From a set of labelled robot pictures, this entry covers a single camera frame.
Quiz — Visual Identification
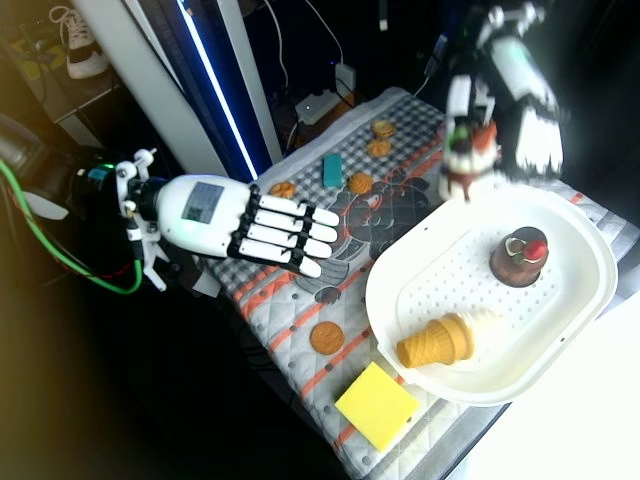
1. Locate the white soft ice cream cone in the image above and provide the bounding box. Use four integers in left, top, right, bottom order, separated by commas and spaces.
396, 306, 502, 370

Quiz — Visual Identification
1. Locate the chocolate cake with strawberry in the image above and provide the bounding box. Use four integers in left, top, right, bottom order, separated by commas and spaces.
438, 119, 504, 202

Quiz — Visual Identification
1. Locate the chocolate cake with red cherry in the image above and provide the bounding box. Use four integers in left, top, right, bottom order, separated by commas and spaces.
489, 225, 550, 289

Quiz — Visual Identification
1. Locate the white perforated plastic tray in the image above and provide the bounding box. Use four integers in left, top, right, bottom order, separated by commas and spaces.
364, 181, 620, 408

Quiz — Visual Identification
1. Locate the blue light strip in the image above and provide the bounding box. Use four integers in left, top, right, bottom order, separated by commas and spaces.
176, 0, 260, 182

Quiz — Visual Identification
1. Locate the grey quilt with bear print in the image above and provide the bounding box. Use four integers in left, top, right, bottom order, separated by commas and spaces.
203, 86, 627, 480

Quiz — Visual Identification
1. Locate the teal rectangular block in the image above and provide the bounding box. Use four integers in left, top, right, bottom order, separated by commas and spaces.
321, 153, 346, 189

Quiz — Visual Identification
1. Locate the white power strip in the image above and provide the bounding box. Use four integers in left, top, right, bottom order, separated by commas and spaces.
294, 89, 343, 127

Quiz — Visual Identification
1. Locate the round brown biscuit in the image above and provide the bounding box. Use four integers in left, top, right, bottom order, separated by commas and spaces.
309, 320, 347, 357

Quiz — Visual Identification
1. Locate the white sneaker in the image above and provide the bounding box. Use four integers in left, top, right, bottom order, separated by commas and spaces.
48, 4, 111, 81

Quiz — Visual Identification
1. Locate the yellow block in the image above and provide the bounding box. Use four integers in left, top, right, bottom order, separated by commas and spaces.
334, 360, 422, 454

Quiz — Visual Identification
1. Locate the green cable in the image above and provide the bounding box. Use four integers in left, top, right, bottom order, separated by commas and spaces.
0, 158, 145, 297

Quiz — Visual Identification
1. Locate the white post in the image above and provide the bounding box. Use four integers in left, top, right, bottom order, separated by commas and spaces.
217, 0, 284, 167
69, 0, 231, 178

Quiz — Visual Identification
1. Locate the white wall adapter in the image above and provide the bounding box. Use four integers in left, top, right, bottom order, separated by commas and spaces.
333, 61, 358, 99

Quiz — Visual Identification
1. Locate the white cable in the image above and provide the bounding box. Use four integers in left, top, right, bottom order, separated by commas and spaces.
303, 0, 347, 67

